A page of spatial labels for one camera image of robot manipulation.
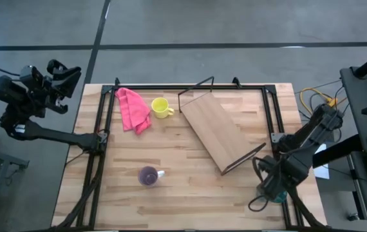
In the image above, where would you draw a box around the grey desk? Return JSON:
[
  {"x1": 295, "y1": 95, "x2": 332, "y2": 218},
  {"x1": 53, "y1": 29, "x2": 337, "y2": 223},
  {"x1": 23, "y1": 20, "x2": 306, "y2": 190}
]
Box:
[{"x1": 340, "y1": 66, "x2": 367, "y2": 232}]

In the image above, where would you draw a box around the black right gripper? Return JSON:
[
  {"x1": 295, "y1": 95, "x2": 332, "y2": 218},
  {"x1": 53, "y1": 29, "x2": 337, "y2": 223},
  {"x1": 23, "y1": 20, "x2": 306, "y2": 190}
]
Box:
[{"x1": 256, "y1": 154, "x2": 310, "y2": 202}]

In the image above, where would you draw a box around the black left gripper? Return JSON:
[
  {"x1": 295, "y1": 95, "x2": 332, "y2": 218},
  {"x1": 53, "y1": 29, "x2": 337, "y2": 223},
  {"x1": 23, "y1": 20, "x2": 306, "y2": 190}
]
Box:
[{"x1": 21, "y1": 59, "x2": 82, "y2": 113}]

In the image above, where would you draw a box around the wooden shelf with black brackets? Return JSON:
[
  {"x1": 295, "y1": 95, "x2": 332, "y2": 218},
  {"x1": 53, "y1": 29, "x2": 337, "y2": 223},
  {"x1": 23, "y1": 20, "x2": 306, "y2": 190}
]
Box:
[{"x1": 177, "y1": 76, "x2": 267, "y2": 177}]

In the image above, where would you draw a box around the yellow cable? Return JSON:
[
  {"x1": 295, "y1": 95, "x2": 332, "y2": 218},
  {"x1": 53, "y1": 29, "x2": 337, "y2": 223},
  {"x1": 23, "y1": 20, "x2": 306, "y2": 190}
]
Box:
[{"x1": 299, "y1": 87, "x2": 339, "y2": 115}]

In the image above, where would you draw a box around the purple mug with white handle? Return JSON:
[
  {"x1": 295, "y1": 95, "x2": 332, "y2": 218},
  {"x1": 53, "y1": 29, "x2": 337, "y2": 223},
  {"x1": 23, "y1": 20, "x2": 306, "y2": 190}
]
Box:
[{"x1": 137, "y1": 166, "x2": 165, "y2": 188}]

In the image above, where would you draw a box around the yellow mug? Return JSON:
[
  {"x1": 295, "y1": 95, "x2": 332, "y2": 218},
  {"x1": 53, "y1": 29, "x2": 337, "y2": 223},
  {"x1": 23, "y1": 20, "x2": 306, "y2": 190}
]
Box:
[{"x1": 151, "y1": 97, "x2": 175, "y2": 119}]

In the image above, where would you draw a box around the black desk support beam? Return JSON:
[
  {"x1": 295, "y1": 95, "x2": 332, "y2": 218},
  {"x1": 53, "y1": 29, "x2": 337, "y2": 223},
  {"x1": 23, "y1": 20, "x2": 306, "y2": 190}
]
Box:
[{"x1": 312, "y1": 133, "x2": 363, "y2": 168}]

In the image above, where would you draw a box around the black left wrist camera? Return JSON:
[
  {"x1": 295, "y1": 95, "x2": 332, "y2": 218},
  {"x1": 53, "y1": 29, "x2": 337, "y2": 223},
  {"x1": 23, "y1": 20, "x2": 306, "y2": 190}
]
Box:
[{"x1": 20, "y1": 65, "x2": 45, "y2": 87}]

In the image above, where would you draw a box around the white paper sheet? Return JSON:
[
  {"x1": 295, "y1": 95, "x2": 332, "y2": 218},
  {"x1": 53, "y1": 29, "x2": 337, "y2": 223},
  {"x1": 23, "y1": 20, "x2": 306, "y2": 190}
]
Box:
[{"x1": 312, "y1": 143, "x2": 331, "y2": 180}]

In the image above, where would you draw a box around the black aluminium table frame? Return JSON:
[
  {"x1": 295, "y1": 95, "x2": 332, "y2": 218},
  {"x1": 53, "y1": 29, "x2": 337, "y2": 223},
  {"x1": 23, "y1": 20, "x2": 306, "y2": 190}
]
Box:
[{"x1": 73, "y1": 77, "x2": 303, "y2": 230}]

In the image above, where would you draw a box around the black cable bundle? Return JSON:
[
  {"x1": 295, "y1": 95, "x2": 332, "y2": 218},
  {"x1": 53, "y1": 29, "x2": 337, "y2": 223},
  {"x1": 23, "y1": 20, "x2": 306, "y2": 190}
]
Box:
[
  {"x1": 286, "y1": 188, "x2": 326, "y2": 229},
  {"x1": 54, "y1": 173, "x2": 102, "y2": 229}
]

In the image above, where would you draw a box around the pink cloth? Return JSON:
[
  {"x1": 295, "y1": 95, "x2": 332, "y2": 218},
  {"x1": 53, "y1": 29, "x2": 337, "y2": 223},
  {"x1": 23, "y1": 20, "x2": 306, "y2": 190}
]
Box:
[{"x1": 115, "y1": 87, "x2": 153, "y2": 135}]

